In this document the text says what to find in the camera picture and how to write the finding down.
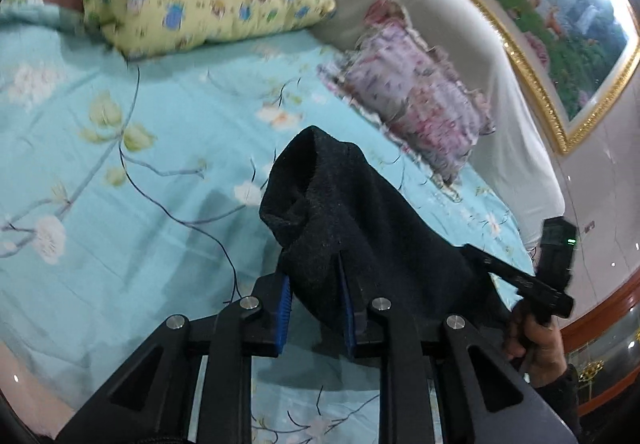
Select brown wooden furniture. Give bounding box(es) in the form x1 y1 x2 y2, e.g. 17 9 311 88
560 286 640 417

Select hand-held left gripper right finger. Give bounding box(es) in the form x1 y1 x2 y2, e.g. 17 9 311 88
337 254 581 444

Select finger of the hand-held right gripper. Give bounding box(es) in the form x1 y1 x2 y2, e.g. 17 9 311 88
461 244 574 319

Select floral ruffled pillow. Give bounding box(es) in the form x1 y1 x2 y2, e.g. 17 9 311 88
317 0 497 185

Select person's right hand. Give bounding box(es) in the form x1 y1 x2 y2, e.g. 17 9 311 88
502 298 569 376

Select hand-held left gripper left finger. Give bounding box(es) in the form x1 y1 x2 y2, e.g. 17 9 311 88
55 271 293 444

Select person's right forearm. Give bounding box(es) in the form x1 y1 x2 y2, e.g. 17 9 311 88
532 363 585 441

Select white padded headboard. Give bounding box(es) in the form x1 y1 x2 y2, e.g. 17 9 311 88
299 0 566 247

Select black pants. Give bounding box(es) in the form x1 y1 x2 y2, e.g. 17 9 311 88
258 125 512 341

